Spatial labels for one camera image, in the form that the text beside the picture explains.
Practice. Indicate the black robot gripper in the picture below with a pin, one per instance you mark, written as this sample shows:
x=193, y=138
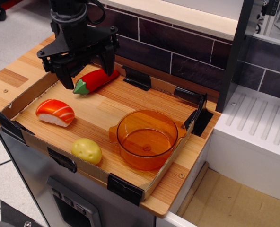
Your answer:
x=77, y=42

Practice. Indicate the salmon nigiri sushi toy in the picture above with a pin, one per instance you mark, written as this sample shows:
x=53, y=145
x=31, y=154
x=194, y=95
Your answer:
x=55, y=112

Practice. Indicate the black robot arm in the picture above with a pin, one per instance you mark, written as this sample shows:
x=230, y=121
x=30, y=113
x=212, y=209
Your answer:
x=76, y=42

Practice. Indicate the orange transparent plastic pot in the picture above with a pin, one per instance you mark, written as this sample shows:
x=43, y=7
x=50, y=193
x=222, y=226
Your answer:
x=147, y=138

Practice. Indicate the cardboard fence with black tape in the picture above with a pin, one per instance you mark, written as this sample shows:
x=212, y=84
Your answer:
x=94, y=115

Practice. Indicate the red chili pepper toy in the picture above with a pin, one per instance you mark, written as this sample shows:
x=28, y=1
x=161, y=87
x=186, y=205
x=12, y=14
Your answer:
x=93, y=80

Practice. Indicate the yellow potato toy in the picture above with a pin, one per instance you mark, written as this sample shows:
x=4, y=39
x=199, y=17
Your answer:
x=87, y=150

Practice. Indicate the toy oven front panel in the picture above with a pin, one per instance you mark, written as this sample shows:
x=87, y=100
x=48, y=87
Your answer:
x=75, y=211

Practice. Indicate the white toy sink drainboard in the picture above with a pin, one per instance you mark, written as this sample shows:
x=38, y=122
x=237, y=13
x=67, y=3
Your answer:
x=252, y=119

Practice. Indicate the dark grey vertical post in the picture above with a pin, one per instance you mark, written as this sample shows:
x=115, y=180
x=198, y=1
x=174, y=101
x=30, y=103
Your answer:
x=244, y=32

